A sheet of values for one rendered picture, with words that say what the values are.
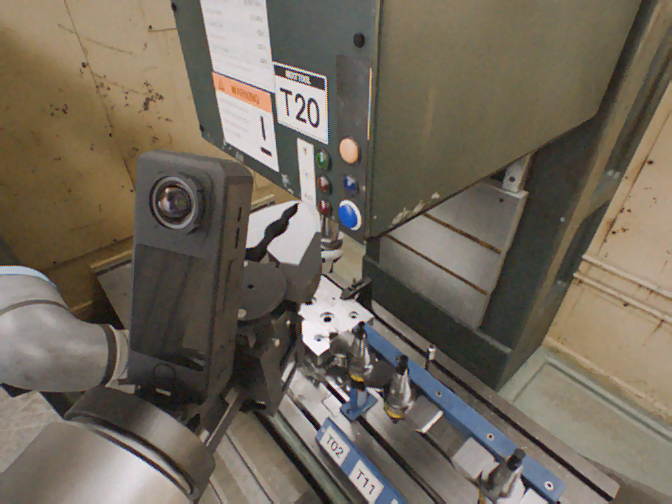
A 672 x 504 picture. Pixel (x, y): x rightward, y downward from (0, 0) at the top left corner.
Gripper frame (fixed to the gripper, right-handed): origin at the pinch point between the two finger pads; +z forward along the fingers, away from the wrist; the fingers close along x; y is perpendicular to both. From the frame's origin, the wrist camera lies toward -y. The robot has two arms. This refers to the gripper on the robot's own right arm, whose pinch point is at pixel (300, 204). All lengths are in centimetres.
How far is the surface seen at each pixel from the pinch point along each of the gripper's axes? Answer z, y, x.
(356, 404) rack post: 30, 80, -3
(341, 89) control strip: 12.8, -5.6, -0.8
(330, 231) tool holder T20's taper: 43, 34, -14
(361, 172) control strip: 11.3, 2.1, 1.9
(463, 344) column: 74, 96, 25
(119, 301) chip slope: 51, 95, -110
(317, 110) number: 14.9, -2.6, -4.2
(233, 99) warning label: 24.9, 0.4, -21.3
